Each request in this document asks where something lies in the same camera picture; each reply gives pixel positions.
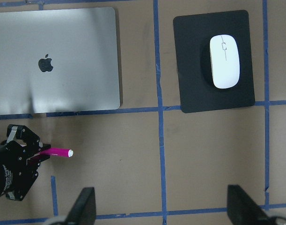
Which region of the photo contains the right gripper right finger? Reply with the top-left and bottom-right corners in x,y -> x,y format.
227,185 -> 271,225

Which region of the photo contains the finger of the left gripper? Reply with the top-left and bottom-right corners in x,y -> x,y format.
38,143 -> 51,152
27,154 -> 50,165

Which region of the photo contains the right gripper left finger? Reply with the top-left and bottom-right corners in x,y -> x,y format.
64,187 -> 96,225

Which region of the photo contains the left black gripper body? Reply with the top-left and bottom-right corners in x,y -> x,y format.
0,124 -> 42,201

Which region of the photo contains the pink marker pen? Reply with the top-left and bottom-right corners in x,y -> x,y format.
40,148 -> 73,158

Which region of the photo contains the white computer mouse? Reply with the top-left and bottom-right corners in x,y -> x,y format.
209,34 -> 240,89

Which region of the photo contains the silver laptop notebook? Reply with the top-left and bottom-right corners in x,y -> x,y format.
0,7 -> 120,115

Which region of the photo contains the black mousepad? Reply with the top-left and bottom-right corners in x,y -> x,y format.
173,10 -> 255,113

